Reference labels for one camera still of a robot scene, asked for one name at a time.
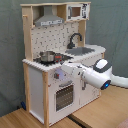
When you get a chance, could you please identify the red stove knob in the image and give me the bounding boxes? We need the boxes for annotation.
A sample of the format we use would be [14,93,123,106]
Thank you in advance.
[54,73,60,79]

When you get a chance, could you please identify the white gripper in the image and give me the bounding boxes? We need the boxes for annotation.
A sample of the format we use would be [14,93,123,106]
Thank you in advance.
[60,62,88,80]

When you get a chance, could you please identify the white dishwasher door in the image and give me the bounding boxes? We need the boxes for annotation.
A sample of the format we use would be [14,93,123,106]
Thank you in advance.
[79,54,104,108]

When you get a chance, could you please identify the small metal pot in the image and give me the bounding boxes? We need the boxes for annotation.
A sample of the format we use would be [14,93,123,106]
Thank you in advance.
[40,51,55,62]

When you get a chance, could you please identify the silver range hood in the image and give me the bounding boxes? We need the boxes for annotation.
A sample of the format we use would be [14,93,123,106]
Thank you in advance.
[35,5,64,27]

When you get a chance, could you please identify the toy microwave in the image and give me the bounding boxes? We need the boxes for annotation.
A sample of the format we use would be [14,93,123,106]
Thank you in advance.
[66,3,90,21]

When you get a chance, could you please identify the wooden toy kitchen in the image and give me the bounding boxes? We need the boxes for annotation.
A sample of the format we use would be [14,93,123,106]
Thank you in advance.
[22,2,105,128]

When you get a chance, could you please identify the grey toy sink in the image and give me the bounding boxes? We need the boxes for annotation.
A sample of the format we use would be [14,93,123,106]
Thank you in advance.
[66,47,94,56]

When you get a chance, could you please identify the white oven door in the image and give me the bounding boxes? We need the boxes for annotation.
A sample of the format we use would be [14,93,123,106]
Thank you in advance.
[49,79,80,125]

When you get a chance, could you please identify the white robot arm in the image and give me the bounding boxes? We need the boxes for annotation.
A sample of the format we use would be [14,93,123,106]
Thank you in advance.
[62,59,128,90]

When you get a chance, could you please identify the black toy stovetop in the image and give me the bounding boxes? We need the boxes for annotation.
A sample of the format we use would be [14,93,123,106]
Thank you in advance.
[35,51,70,66]

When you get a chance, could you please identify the black toy faucet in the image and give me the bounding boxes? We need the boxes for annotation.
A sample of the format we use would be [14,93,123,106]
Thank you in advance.
[66,32,83,50]

